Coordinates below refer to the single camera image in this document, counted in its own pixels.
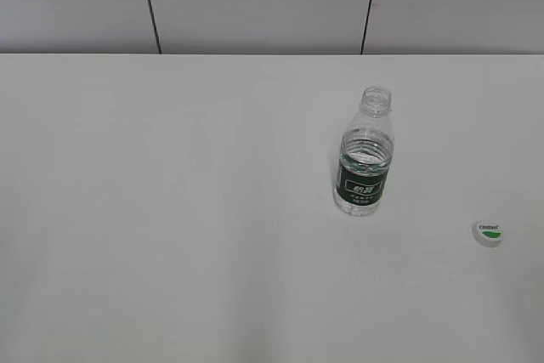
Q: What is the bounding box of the clear water bottle green label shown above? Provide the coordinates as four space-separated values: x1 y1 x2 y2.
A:
334 87 394 217

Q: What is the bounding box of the white green bottle cap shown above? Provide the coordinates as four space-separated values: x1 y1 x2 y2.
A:
472 220 503 248

